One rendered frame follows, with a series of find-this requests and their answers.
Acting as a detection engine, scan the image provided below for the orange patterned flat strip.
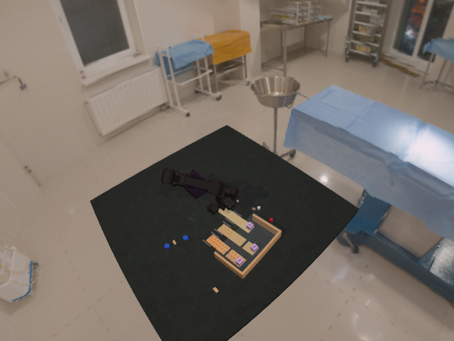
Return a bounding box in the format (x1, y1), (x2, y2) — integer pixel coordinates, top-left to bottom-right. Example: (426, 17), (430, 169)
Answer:
(206, 235), (223, 249)

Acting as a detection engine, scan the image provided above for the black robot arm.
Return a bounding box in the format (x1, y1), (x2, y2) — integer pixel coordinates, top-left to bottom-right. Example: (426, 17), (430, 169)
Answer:
(161, 168), (239, 210)

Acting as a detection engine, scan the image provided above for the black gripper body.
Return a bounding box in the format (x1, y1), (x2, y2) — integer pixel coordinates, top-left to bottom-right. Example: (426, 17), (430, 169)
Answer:
(207, 195), (226, 214)

